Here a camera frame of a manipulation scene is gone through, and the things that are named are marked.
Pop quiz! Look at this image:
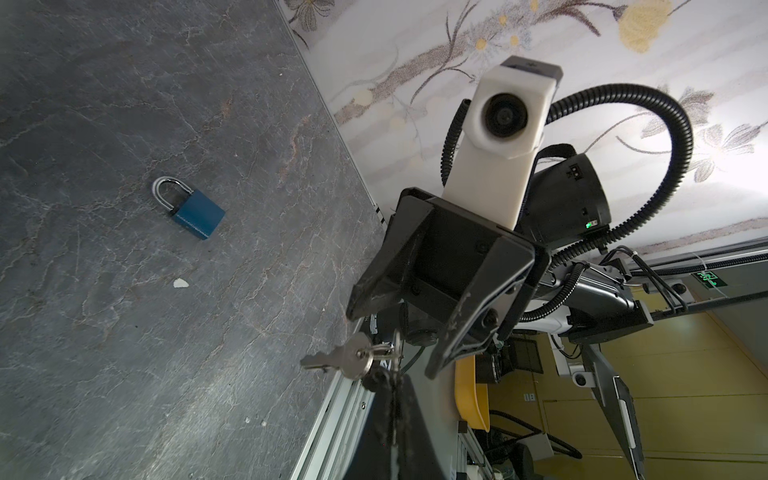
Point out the aluminium mounting rail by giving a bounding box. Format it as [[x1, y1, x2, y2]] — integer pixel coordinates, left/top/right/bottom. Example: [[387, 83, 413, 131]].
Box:
[[290, 375, 374, 480]]

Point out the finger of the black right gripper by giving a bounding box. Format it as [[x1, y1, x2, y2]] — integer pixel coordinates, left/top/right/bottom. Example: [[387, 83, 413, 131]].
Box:
[[424, 239, 535, 380], [346, 191, 434, 320]]

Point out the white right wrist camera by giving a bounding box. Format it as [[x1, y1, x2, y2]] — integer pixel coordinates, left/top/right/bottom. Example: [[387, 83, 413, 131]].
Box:
[[442, 56, 563, 230]]

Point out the blue padlock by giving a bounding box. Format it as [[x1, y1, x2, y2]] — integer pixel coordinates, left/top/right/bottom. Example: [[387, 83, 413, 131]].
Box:
[[151, 175, 226, 240]]

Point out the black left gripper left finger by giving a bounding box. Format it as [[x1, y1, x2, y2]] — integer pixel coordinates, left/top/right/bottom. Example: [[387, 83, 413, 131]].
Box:
[[343, 367, 396, 480]]

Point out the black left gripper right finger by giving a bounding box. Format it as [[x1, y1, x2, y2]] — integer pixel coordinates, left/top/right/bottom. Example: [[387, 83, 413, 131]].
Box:
[[393, 374, 446, 480]]

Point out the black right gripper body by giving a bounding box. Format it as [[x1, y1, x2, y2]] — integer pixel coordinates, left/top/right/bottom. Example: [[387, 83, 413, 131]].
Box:
[[404, 191, 551, 340]]

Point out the yellow chair outside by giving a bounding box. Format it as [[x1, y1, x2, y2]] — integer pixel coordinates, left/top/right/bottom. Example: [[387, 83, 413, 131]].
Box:
[[454, 356, 491, 432]]

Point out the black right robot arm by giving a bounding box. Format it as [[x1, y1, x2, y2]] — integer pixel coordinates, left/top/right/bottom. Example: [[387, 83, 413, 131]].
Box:
[[346, 144, 652, 377]]

